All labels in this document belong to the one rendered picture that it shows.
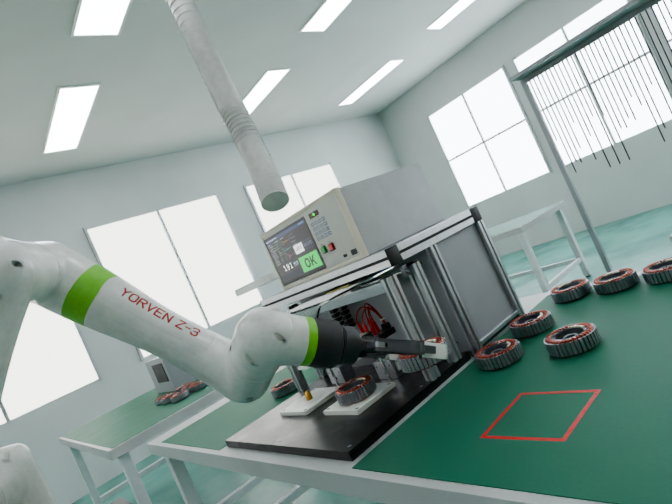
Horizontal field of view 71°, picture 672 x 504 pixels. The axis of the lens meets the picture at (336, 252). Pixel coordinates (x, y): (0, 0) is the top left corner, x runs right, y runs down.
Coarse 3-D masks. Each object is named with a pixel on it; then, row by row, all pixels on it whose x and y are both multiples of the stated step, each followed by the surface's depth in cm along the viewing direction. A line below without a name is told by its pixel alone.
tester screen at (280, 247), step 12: (288, 228) 148; (300, 228) 144; (276, 240) 155; (288, 240) 150; (300, 240) 146; (312, 240) 141; (276, 252) 157; (288, 252) 152; (276, 264) 159; (300, 264) 150; (300, 276) 152
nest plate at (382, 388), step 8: (376, 384) 131; (384, 384) 128; (392, 384) 126; (376, 392) 124; (384, 392) 123; (368, 400) 120; (376, 400) 121; (328, 408) 128; (336, 408) 126; (344, 408) 123; (352, 408) 120; (360, 408) 118
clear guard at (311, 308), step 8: (376, 272) 128; (360, 280) 125; (368, 280) 120; (336, 288) 136; (344, 288) 123; (352, 288) 116; (320, 296) 133; (328, 296) 120; (336, 296) 113; (304, 304) 130; (312, 304) 117; (320, 304) 110; (288, 312) 127; (296, 312) 117; (304, 312) 114; (312, 312) 110
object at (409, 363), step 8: (440, 336) 102; (448, 344) 99; (448, 352) 97; (400, 360) 99; (408, 360) 96; (416, 360) 96; (424, 360) 95; (432, 360) 95; (440, 360) 95; (408, 368) 97; (416, 368) 96; (424, 368) 96
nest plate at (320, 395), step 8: (312, 392) 152; (320, 392) 148; (328, 392) 144; (304, 400) 147; (312, 400) 143; (320, 400) 140; (288, 408) 146; (296, 408) 142; (304, 408) 139; (312, 408) 137
